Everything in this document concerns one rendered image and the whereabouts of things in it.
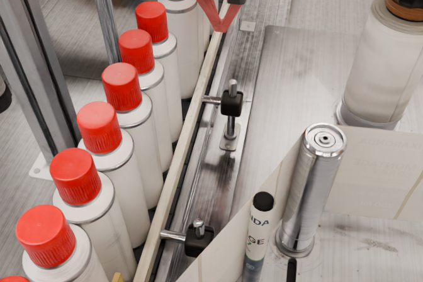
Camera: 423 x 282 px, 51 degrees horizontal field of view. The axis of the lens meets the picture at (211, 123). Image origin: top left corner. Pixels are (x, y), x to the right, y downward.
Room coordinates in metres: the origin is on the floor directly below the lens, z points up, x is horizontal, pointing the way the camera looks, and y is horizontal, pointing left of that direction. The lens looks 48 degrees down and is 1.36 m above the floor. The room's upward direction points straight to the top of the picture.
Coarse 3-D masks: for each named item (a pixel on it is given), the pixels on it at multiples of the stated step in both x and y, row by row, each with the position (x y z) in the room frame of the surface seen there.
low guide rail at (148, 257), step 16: (224, 0) 0.68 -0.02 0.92; (208, 48) 0.55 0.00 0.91; (208, 64) 0.51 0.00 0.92; (208, 80) 0.49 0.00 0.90; (192, 112) 0.41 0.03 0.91; (192, 128) 0.39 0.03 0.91; (176, 160) 0.33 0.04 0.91; (176, 176) 0.31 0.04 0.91; (160, 208) 0.26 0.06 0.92; (160, 224) 0.24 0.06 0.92; (160, 240) 0.23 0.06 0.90; (144, 256) 0.20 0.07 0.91; (144, 272) 0.19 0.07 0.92
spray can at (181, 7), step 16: (160, 0) 0.48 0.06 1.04; (176, 0) 0.48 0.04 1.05; (192, 0) 0.48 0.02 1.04; (176, 16) 0.47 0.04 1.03; (192, 16) 0.47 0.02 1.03; (176, 32) 0.47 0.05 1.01; (192, 32) 0.47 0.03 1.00; (192, 48) 0.47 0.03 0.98; (192, 64) 0.47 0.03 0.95; (192, 80) 0.47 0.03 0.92; (192, 96) 0.47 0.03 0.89
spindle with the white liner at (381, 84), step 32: (384, 0) 0.45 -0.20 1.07; (416, 0) 0.40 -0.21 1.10; (384, 32) 0.41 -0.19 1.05; (416, 32) 0.39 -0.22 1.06; (352, 64) 0.44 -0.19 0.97; (384, 64) 0.40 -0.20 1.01; (416, 64) 0.39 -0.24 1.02; (352, 96) 0.42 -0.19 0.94; (384, 96) 0.39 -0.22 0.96; (384, 128) 0.39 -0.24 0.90
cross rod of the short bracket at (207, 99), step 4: (204, 96) 0.45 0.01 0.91; (208, 96) 0.45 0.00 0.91; (212, 96) 0.45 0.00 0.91; (204, 100) 0.44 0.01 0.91; (208, 100) 0.44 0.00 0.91; (212, 100) 0.44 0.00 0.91; (216, 100) 0.44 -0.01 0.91; (220, 100) 0.44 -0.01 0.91; (216, 104) 0.44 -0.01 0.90; (220, 104) 0.44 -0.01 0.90
